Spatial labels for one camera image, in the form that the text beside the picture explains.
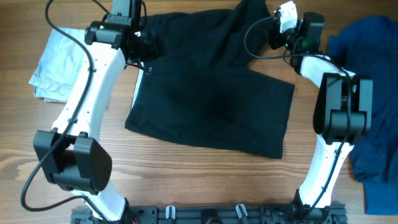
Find folded light blue jeans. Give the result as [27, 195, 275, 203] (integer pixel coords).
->
[29, 30, 85, 103]

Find dark blue garment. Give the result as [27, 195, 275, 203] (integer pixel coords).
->
[327, 16, 397, 215]

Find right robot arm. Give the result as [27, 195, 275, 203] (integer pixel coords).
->
[269, 2, 373, 223]

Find black shorts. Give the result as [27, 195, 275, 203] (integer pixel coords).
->
[125, 0, 294, 159]

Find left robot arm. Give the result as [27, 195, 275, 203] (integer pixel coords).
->
[33, 0, 157, 223]

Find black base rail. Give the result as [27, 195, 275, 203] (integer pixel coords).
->
[70, 203, 348, 224]

